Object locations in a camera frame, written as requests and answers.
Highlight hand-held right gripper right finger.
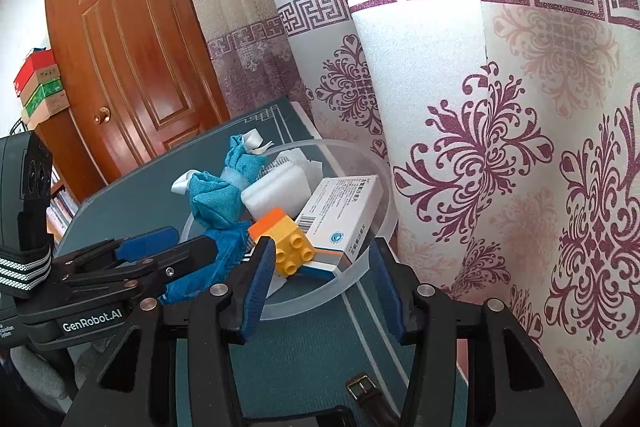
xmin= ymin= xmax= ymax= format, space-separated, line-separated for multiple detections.
xmin=369 ymin=237 xmax=568 ymax=427

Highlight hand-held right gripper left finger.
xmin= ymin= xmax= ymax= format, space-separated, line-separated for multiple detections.
xmin=62 ymin=237 xmax=278 ymax=427

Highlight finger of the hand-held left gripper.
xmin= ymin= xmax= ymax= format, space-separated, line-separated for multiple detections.
xmin=52 ymin=227 xmax=181 ymax=280
xmin=65 ymin=234 xmax=223 ymax=303

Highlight orange and yellow building block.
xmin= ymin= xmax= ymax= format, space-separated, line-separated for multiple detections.
xmin=247 ymin=208 xmax=316 ymax=278

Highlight teal cloth with white ribbon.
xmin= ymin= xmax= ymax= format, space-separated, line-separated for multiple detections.
xmin=172 ymin=130 xmax=276 ymax=228

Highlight clear plastic bowl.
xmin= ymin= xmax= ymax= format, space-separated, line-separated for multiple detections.
xmin=177 ymin=138 xmax=401 ymax=320

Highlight wooden bookshelf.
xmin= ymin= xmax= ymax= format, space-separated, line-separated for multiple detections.
xmin=47 ymin=164 xmax=83 ymax=243

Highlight rows of books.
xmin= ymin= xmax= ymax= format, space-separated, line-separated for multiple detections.
xmin=47 ymin=187 xmax=77 ymax=235

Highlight brown cardboard box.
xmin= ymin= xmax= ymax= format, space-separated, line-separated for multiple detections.
xmin=22 ymin=94 xmax=71 ymax=130

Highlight white medicine box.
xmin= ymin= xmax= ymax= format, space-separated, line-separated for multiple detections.
xmin=295 ymin=175 xmax=385 ymax=280

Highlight green box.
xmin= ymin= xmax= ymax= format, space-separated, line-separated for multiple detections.
xmin=21 ymin=79 xmax=66 ymax=118

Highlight white sponge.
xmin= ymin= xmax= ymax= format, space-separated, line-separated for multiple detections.
xmin=241 ymin=159 xmax=323 ymax=212

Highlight red box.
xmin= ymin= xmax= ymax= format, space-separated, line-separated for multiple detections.
xmin=13 ymin=48 xmax=57 ymax=95

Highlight grey chair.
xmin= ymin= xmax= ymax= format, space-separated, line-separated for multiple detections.
xmin=0 ymin=342 xmax=108 ymax=427

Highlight wooden door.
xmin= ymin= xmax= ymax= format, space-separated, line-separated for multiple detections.
xmin=44 ymin=0 xmax=231 ymax=185

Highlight white and purple patterned curtain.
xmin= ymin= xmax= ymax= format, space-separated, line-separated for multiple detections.
xmin=167 ymin=0 xmax=640 ymax=408

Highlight brown leather strap with buckle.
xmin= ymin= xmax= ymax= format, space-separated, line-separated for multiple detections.
xmin=346 ymin=373 xmax=401 ymax=427

